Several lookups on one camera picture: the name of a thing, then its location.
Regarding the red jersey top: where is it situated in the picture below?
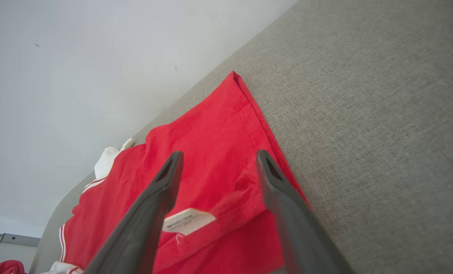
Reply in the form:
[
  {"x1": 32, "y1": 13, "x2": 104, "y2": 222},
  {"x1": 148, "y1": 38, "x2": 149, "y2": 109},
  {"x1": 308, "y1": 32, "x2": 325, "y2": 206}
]
[{"x1": 0, "y1": 260, "x2": 26, "y2": 274}]

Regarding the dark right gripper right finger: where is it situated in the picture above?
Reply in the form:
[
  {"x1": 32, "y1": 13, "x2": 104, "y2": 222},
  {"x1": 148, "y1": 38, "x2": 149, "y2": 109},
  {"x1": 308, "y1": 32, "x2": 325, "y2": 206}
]
[{"x1": 256, "y1": 150, "x2": 354, "y2": 274}]

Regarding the grey metal partition post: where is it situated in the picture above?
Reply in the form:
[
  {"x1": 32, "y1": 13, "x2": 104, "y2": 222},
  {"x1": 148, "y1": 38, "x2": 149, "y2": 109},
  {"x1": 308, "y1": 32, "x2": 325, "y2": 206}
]
[{"x1": 0, "y1": 230, "x2": 41, "y2": 247}]

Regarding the red white sports jersey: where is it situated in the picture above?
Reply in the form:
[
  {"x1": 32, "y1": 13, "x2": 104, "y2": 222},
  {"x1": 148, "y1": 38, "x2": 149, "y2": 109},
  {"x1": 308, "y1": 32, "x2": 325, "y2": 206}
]
[{"x1": 40, "y1": 71, "x2": 312, "y2": 274}]

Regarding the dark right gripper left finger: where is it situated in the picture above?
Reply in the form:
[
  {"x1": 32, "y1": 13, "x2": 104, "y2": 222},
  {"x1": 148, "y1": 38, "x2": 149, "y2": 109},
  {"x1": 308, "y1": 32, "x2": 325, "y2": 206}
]
[{"x1": 84, "y1": 151, "x2": 184, "y2": 274}]

